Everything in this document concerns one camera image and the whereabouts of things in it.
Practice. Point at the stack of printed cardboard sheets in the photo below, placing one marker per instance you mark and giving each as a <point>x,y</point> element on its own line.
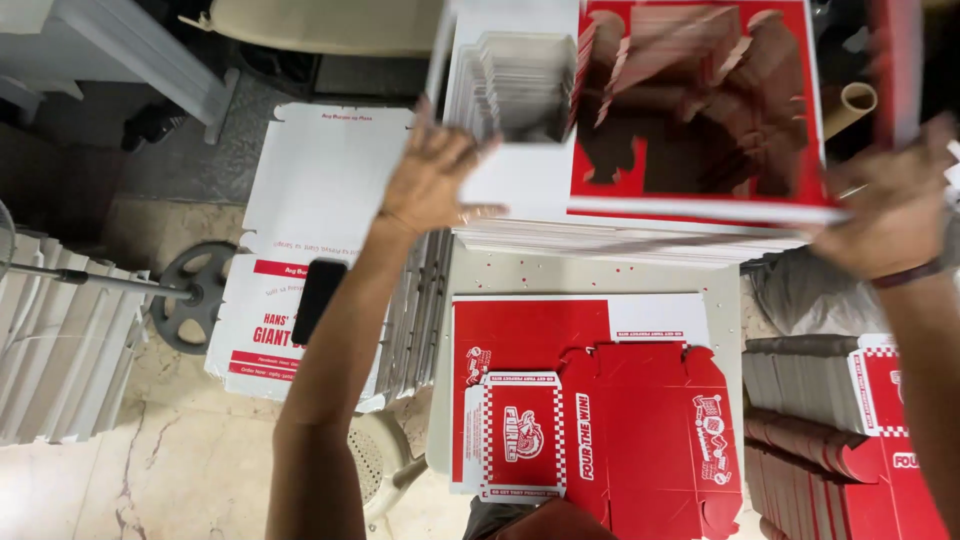
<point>622,241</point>

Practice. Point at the black sandal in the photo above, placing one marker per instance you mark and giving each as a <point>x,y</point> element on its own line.
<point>154,124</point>

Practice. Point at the person's left hand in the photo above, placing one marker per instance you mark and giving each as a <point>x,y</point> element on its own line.
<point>424,184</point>

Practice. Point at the metal fan pole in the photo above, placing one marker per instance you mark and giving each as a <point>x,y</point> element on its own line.
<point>97,280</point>

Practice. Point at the black smartphone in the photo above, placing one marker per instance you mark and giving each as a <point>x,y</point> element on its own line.
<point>319,300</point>

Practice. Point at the beige plastic stool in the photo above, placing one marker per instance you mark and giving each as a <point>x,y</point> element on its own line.
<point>382,465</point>

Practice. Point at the stack of white pizza box blanks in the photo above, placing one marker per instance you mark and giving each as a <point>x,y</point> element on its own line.
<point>319,180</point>

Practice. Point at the person's dark shirt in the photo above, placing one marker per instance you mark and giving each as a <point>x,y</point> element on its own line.
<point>525,521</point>

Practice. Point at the pile of red box blanks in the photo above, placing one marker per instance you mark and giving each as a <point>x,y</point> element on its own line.
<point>832,450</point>

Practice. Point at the beige plastic chair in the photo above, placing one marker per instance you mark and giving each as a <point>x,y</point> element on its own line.
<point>322,26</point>

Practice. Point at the grey round fan base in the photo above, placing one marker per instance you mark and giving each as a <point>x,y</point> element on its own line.
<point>196,296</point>

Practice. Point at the pile of plain white cardboard blanks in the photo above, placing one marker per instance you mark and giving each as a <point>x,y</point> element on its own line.
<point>64,345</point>

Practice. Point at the grey plastic bag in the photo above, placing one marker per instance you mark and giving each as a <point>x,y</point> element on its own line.
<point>806,296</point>

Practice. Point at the person's right hand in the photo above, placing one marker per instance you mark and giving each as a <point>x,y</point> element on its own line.
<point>889,214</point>

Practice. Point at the white furniture frame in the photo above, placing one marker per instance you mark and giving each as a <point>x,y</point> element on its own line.
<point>120,52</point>

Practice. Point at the red flat box blank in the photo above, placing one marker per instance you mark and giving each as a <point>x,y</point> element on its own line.
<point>649,442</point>

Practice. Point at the brown cardboard tube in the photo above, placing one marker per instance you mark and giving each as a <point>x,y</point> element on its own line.
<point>851,105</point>

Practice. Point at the red white die-cut cardboard sheet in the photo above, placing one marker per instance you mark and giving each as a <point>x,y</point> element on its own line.
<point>697,112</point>

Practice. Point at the red white printed cardboard sheet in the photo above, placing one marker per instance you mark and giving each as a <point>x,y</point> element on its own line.
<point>525,330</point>

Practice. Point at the small checkered flat box blank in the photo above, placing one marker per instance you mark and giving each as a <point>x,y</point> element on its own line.
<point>521,439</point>

